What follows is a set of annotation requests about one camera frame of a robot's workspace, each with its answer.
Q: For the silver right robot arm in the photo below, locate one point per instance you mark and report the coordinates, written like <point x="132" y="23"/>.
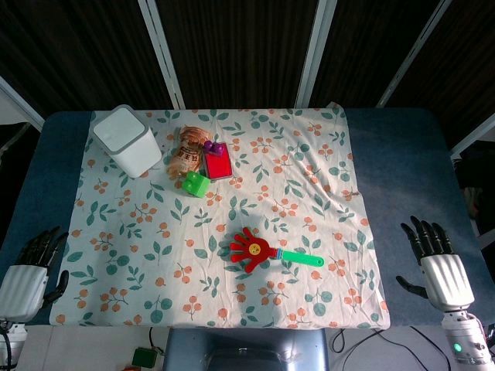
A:
<point x="466" y="340"/>

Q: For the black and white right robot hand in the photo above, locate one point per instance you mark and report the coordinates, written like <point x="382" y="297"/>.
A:
<point x="446" y="278"/>

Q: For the white square trash bin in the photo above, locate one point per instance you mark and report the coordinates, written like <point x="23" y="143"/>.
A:
<point x="127" y="147"/>

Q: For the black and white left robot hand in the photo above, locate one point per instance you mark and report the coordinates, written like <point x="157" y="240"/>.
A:
<point x="23" y="288"/>

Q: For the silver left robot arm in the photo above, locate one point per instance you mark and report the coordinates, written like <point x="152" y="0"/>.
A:
<point x="13" y="340"/>

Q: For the white frame post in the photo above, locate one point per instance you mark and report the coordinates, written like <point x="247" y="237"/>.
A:
<point x="473" y="135"/>
<point x="21" y="104"/>
<point x="162" y="54"/>
<point x="315" y="54"/>
<point x="415" y="52"/>

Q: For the red hand clapper toy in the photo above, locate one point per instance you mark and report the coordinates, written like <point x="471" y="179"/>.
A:
<point x="257" y="251"/>

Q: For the purple building block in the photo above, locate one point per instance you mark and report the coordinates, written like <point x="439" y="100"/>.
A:
<point x="214" y="147"/>

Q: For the green building block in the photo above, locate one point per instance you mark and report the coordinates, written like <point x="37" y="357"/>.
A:
<point x="196" y="184"/>

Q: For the floral tablecloth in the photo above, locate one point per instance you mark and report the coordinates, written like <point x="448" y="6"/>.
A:
<point x="270" y="185"/>

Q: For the red toy tray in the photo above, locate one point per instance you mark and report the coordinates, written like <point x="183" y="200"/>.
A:
<point x="217" y="165"/>

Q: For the green box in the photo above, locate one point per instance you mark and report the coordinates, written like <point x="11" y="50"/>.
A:
<point x="144" y="357"/>

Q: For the orange snack bag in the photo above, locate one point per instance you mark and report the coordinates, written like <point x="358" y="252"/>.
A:
<point x="185" y="154"/>

